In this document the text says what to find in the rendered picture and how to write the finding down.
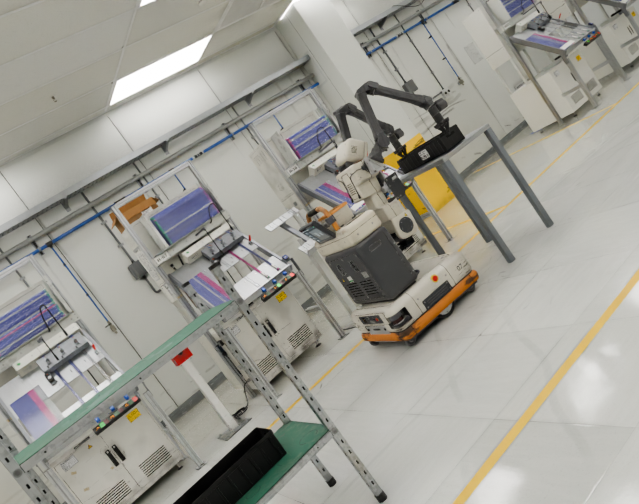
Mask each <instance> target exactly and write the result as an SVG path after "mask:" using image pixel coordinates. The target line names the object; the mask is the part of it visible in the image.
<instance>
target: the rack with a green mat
mask: <svg viewBox="0 0 639 504"><path fill-rule="evenodd" d="M208 269H209V270H210V272H211V273H212V274H213V276H214V277H215V278H216V280H217V281H218V282H219V284H220V285H221V287H222V288H223V289H224V291H225V292H226V293H227V295H228V296H229V298H230V299H231V300H229V301H227V302H225V303H222V304H220V305H218V306H216V307H213V308H211V309H209V308H208V307H207V306H206V304H205V303H204V302H203V300H202V299H201V298H200V296H199V295H198V293H197V292H196V291H195V289H194V288H193V287H192V285H191V284H190V283H189V281H187V282H185V283H184V284H183V285H181V286H182V288H183V289H184V290H185V292H186V293H187V294H188V296H189V297H190V298H191V300H192V301H193V302H194V304H195V305H196V306H197V308H198V309H199V311H200V312H201V313H202V314H201V315H200V316H199V317H197V318H196V319H195V320H193V321H192V322H191V323H189V324H188V325H187V326H185V327H184V328H183V329H182V330H180V331H179V332H178V333H176V334H175V335H174V336H172V337H171V338H170V339H168V340H167V341H166V342H164V343H163V344H162V345H160V346H159V347H158V348H156V349H155V350H154V351H152V352H151V353H150V354H148V355H147V356H146V357H145V358H143V359H142V360H141V361H139V362H138V363H137V364H135V365H134V366H133V367H131V368H130V369H129V370H127V371H126V372H125V373H123V374H122V375H121V376H119V377H118V378H117V379H115V380H114V381H113V382H111V383H110V384H109V385H108V386H106V387H105V388H104V389H102V390H101V391H100V392H98V393H97V394H96V395H94V396H93V397H92V398H90V399H89V400H88V401H86V402H85V403H84V404H82V405H81V406H80V407H78V408H77V409H76V410H74V411H73V412H72V413H71V414H69V415H68V416H67V417H65V418H64V419H63V420H61V421H60V422H59V423H57V424H56V425H55V426H53V427H52V428H51V429H49V430H48V431H47V432H45V433H44V434H43V435H41V436H40V437H39V438H37V439H36V440H35V441H34V442H32V443H31V444H30V445H28V446H27V447H26V448H24V449H23V450H22V451H20V452H19V450H18V449H17V448H16V447H15V445H14V444H13V443H12V442H11V440H10V439H9V438H8V437H7V435H6V434H5V433H4V432H3V430H2V429H1V428H0V461H1V463H2V464H3V465H4V466H5V468H6V469H7V470H8V471H9V472H10V474H11V475H12V476H13V478H14V479H15V480H16V481H17V482H18V484H19V485H20V486H21V487H22V489H23V490H24V491H25V492H26V494H27V495H28V496H29V497H30V499H31V500H32V501H33V502H34V504H61V503H60V502H59V501H58V499H57V498H56V497H55V496H54V494H53V493H52V492H51V491H50V489H49V488H48V487H47V486H46V484H45V483H44V482H43V481H42V479H41V478H40V477H39V476H38V474H37V473H36V472H35V471H34V469H33V468H32V467H34V466H35V465H36V464H38V463H39V462H40V461H41V460H43V459H44V458H45V457H47V456H48V455H49V454H50V453H52V452H53V451H54V450H56V449H57V448H58V447H59V446H61V445H62V444H63V443H65V442H66V441H67V440H68V439H70V438H71V437H72V436H74V435H75V434H76V433H77V432H79V431H80V430H81V429H83V428H84V427H85V426H86V425H88V424H89V423H90V422H92V421H93V420H94V419H95V418H97V417H98V416H99V415H101V414H102V413H103V412H104V411H106V410H107V409H108V408H110V407H111V406H112V405H113V404H115V403H116V402H117V401H119V400H120V399H121V398H122V397H124V396H125V395H126V394H128V393H129V392H130V391H131V390H133V389H134V388H135V387H137V386H138V385H139V384H140V383H142V382H143V381H144V380H146V379H147V378H148V377H149V376H151V375H152V374H153V373H155V372H156V371H157V370H158V369H160V368H161V367H162V366H164V365H165V364H166V363H167V362H169V361H170V360H171V359H173V358H174V357H175V356H176V355H178V354H179V353H180V352H182V351H183V350H184V349H185V348H187V347H188V346H189V345H191V344H192V343H193V342H194V341H196V340H197V339H198V338H200V337H201V336H202V335H203V334H205V333H206V332H207V331H209V330H210V329H211V328H213V329H214V331H215V332H216V334H217V335H218V336H219V338H220V339H221V340H222V342H223V343H224V344H225V346H226V347H227V348H228V350H229V351H230V352H231V354H232V355H233V357H234V358H235V359H236V361H237V362H238V363H239V365H240V366H241V367H242V369H243V370H244V371H245V373H246V374H247V375H248V377H249V378H250V380H251V381H252V382H253V384H254V385H255V386H256V388H257V389H258V390H259V392H260V393H261V394H262V396H263V397H264V398H265V400H266V401H267V403H268V404H269V405H270V407H271V408H272V409H273V411H274V412H275V413H276V415H277V416H278V417H279V419H280V420H281V421H282V423H283V425H282V426H281V427H280V428H279V429H278V430H277V431H276V432H275V433H274V435H275V437H276V438H277V439H278V441H279V442H280V444H281V445H282V446H283V448H284V449H285V451H286V452H287V453H286V455H285V456H283V457H282V458H281V459H280V460H279V461H278V462H277V463H276V464H275V465H274V466H273V467H272V468H271V469H270V470H269V471H268V472H267V473H266V474H265V475H264V476H263V477H262V478H261V479H260V480H259V481H258V482H257V483H256V484H255V485H254V486H253V487H252V488H251V489H250V490H249V491H248V492H247V493H246V494H245V495H244V496H243V497H242V498H241V499H239V500H238V501H237V502H236V503H235V504H267V503H268V502H269V501H270V500H271V499H272V498H273V497H274V496H275V495H276V494H277V493H278V492H279V491H280V490H281V489H282V488H283V487H284V486H285V485H286V484H287V483H288V482H289V481H290V480H291V479H292V478H293V477H294V476H295V475H296V474H297V473H298V472H299V471H300V470H301V469H302V468H303V467H304V466H305V465H306V464H307V463H308V462H309V461H311V462H312V463H313V465H314V466H315V467H316V469H317V470H318V472H319V473H320V474H321V476H322V477H323V478H324V480H325V482H326V483H327V484H328V486H329V487H333V486H334V485H335V484H336V483H337V481H336V480H335V479H334V477H333V476H332V475H331V474H330V473H329V471H328V470H327V469H326V467H325V466H324V464H323V463H322V462H321V460H320V459H319V458H318V456H317V455H316V454H317V453H318V452H319V451H320V450H321V449H322V448H323V447H324V446H325V445H326V444H327V443H328V442H329V441H330V440H331V439H332V438H333V440H334V441H335V442H336V444H337V445H338V447H339V448H340V449H341V451H342V452H343V453H344V455H345V456H346V457H347V459H348V460H349V462H350V463H351V464H352V466H353V467H354V468H355V470H356V471H357V473H358V474H359V475H360V477H361V478H362V479H363V481H364V482H365V483H366V485H367V486H368V488H369V489H370V490H371V492H372V493H373V494H374V497H375V498H376V499H377V501H378V502H379V503H383V502H384V501H385V500H386V499H387V495H386V494H385V492H384V491H383V490H382V489H381V488H380V486H379V485H378V484H377V482H376V481H375V479H374V478H373V477H372V475H371V474H370V473H369V471H368V470H367V468H366V467H365V466H364V464H363V463H362V462H361V460H360V459H359V457H358V456H357V455H356V453H355V452H354V451H353V449H352V448H351V446H350V445H349V444H348V442H347V441H346V440H345V438H344V437H343V436H342V434H341V433H340V431H339V430H338V428H337V427H336V426H335V425H334V423H333V422H332V420H331V419H330V418H329V416H328V415H327V414H326V412H325V411H324V409H323V408H322V407H321V405H320V404H319V403H318V401H317V400H316V398H315V397H314V396H313V394H312V393H311V392H310V390H309V389H308V387H307V386H306V385H305V383H304V382H303V381H302V379H301V378H300V377H299V375H298V374H297V372H296V371H295V370H294V368H293V367H292V366H291V364H290V363H289V361H288V360H287V359H286V357H285V356H284V355H283V353H282V352H281V350H280V349H279V348H278V346H277V345H276V344H275V342H274V341H273V339H272V338H271V337H270V335H269V334H268V333H267V331H266V330H265V329H264V327H263V326H262V324H261V323H260V322H259V320H258V319H257V318H256V316H255V315H254V313H253V312H252V311H251V309H250V308H249V307H248V305H247V304H246V302H245V301H244V300H243V298H242V297H241V296H240V294H239V293H238V291H237V290H236V289H235V287H234V286H233V285H232V283H231V282H230V280H229V279H228V278H227V276H226V275H225V274H224V272H223V271H222V270H221V268H220V267H219V265H218V264H217V263H216V262H215V263H214V264H212V265H211V266H210V267H208ZM237 308H238V310H239V311H240V313H241V314H242V315H243V317H244V318H245V319H246V321H247V322H248V324H249V325H250V326H251V328H252V329H253V330H254V332H255V333H256V334H257V336H258V337H259V339H260V340H261V341H262V343H263V344H264V345H265V347H266V348H267V349H268V351H269V352H270V354H271V355H272V356H273V358H274V359H275V360H276V362H277V363H278V365H279V366H280V367H281V369H282V370H283V371H284V373H285V374H286V375H287V377H288V378H289V380H290V381H291V382H292V384H293V385H294V386H295V388H296V389H297V391H298V392H299V393H300V395H301V396H302V397H303V399H304V400H305V401H306V403H307V404H308V406H309V407H310V408H311V410H312V411H313V412H314V414H315V415H316V416H317V418H318V419H319V421H320V422H321V423H322V424H318V423H309V422H300V421H291V420H290V418H289V417H288V416H287V414H286V413H285V412H284V410H283V409H282V407H281V406H280V405H279V403H278V402H277V401H276V399H275V398H274V397H273V395H272V394H271V393H270V391H269V390H268V388H267V387H266V386H265V384H264V383H263V382H262V380H261V379H260V378H259V376H258V375H257V374H256V372H255V371H254V369H253V368H252V367H251V365H250V364H249V363H248V361H247V360H246V359H245V357H244V356H243V355H242V353H241V352H240V350H239V349H238V348H237V346H236V345H235V344H234V342H233V341H232V340H231V338H230V337H229V336H228V334H227V333H226V331H225V330H224V329H223V327H222V326H221V325H220V323H219V322H220V321H221V320H223V319H224V318H225V317H227V316H228V315H229V314H230V313H232V312H233V311H234V310H236V309H237Z"/></svg>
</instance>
